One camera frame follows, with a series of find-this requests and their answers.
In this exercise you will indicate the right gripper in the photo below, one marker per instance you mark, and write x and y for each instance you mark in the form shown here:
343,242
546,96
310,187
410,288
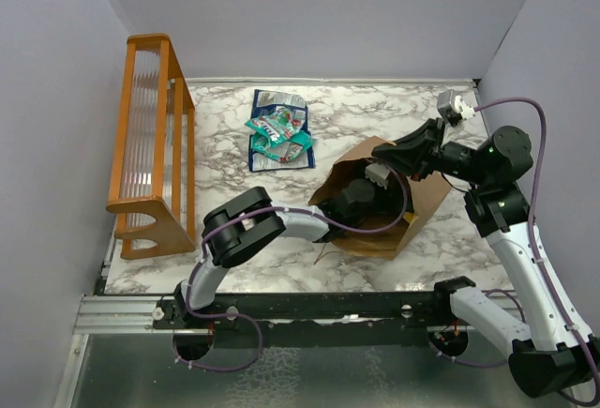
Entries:
415,153

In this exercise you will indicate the brown paper bag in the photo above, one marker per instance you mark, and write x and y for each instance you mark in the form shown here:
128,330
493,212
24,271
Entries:
422,211

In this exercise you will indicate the blue snack bag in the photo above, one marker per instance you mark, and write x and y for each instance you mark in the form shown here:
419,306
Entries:
259,163
267,101

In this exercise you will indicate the teal snack packet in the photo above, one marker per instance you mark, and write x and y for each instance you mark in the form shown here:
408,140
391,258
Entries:
287,151
277,127

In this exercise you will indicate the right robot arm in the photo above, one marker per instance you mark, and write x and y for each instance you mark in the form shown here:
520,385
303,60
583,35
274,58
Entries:
553,349

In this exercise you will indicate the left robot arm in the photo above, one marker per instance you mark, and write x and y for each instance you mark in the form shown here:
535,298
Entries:
241,228

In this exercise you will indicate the yellow snack packet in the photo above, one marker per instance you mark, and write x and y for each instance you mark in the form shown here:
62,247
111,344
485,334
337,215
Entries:
409,217

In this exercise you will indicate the wooden dish rack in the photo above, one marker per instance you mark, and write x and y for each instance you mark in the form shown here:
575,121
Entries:
152,187

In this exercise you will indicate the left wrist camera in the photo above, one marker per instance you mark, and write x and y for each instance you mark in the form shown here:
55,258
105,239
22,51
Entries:
378,174

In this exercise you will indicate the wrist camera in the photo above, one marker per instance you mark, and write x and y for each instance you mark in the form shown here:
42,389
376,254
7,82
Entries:
378,174
453,108

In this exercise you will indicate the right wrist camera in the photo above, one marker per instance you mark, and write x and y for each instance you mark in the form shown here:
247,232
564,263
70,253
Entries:
453,108

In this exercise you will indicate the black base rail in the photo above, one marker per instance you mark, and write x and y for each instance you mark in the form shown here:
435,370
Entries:
306,320

